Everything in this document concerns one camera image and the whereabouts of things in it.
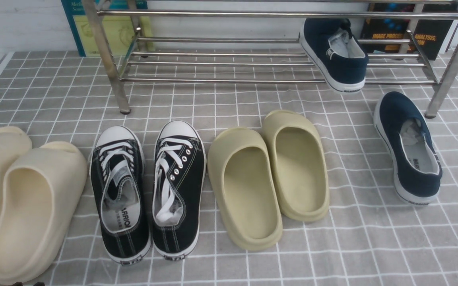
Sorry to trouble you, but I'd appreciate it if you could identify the navy shoe on rack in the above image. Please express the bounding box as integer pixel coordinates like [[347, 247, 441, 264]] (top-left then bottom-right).
[[299, 18, 369, 94]]

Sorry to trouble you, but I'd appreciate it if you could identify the steel shoe rack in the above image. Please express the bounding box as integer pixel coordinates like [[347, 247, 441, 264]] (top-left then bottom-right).
[[81, 0, 458, 119]]

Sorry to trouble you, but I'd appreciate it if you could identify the navy shoe on floor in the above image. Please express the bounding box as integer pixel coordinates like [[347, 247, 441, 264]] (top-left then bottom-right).
[[374, 92, 443, 206]]

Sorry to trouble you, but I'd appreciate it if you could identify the olive slipper left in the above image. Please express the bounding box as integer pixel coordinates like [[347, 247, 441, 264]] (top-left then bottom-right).
[[207, 127, 283, 251]]

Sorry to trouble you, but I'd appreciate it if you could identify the olive slipper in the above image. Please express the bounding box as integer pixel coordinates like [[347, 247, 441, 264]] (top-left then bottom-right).
[[262, 109, 330, 222], [207, 127, 283, 251]]

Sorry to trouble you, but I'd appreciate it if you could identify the black canvas sneaker right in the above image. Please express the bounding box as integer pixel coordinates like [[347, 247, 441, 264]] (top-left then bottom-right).
[[151, 121, 206, 261]]

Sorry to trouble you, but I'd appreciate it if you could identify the black canvas sneaker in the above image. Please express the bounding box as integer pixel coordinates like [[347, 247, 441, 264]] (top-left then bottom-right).
[[89, 126, 151, 265], [151, 121, 206, 261]]

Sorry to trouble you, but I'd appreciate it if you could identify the olive slipper right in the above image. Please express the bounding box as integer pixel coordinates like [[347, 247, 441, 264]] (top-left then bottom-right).
[[262, 109, 330, 222]]

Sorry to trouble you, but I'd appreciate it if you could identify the black canvas sneaker left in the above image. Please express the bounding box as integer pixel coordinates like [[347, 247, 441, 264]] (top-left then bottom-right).
[[89, 126, 151, 265]]

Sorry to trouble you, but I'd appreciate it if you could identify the teal yellow book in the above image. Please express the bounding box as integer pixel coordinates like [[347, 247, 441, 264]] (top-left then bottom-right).
[[61, 0, 155, 57]]

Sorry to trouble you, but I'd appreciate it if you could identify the grey checked tablecloth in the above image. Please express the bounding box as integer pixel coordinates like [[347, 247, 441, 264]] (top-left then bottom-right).
[[0, 51, 458, 286]]

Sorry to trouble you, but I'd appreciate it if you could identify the black image processing book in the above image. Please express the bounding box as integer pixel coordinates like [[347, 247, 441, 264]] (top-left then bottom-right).
[[360, 3, 456, 60]]

